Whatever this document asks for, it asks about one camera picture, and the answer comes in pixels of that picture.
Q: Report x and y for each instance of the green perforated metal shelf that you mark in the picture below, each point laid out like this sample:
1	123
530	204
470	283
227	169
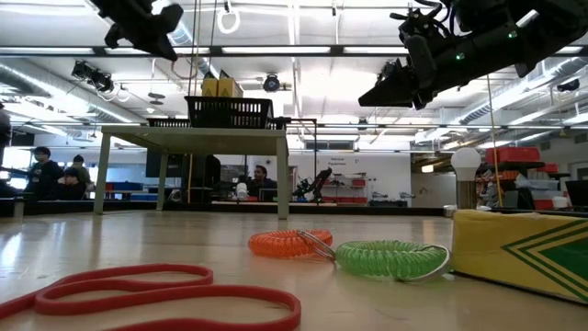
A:
193	138

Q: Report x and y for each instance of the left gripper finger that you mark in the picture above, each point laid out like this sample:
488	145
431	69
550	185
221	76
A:
164	49

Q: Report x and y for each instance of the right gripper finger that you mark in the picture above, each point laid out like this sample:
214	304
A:
395	94

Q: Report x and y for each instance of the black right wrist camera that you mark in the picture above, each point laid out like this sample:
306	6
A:
420	23

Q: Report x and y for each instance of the black background robot arm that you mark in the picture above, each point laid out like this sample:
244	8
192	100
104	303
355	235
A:
321	179

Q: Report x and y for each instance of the black computer monitor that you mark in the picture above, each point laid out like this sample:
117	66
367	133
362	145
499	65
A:
578	193

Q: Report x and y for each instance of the white bulb on metal stand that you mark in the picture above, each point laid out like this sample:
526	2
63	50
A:
465	163

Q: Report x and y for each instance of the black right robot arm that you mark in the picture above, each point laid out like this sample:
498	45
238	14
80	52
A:
542	32

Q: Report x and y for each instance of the person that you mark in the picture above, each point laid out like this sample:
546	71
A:
80	166
43	174
71	187
262	181

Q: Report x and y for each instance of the red plastic bin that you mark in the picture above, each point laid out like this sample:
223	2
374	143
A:
512	155

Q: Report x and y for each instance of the red rubber band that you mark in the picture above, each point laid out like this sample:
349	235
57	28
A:
295	312

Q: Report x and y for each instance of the green coil wrist band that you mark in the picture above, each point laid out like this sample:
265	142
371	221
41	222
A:
390	259

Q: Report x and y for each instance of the yellow green crayon box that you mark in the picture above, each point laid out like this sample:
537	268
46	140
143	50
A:
505	248

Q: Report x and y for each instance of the black plastic mesh basket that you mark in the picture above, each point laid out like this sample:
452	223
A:
281	123
229	112
167	122

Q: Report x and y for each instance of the orange coil wrist band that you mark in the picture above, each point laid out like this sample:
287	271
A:
285	243

